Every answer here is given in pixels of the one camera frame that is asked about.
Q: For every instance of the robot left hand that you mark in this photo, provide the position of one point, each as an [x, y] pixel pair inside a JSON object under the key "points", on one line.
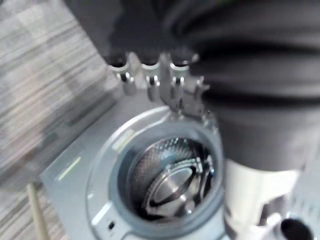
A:
{"points": [[250, 75]]}

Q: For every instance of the grey front-load washing machine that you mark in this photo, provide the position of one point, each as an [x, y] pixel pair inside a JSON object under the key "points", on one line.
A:
{"points": [[105, 175]]}

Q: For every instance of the light wooden stick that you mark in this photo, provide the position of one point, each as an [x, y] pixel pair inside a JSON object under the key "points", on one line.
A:
{"points": [[37, 212]]}

